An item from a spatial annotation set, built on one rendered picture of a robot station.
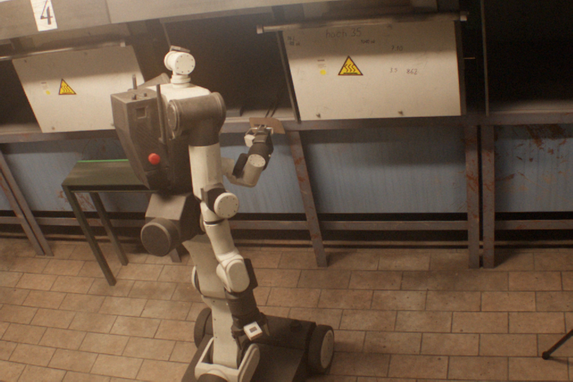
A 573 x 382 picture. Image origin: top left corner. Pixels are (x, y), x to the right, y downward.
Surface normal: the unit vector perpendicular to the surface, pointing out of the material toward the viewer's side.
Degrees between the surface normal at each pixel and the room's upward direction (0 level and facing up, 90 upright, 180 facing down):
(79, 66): 90
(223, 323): 65
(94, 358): 0
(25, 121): 0
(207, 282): 75
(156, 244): 69
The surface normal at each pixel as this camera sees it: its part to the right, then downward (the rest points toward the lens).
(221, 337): -0.40, 0.22
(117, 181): -0.20, -0.79
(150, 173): 0.45, 0.23
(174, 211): -0.32, -0.46
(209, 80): 0.95, -0.01
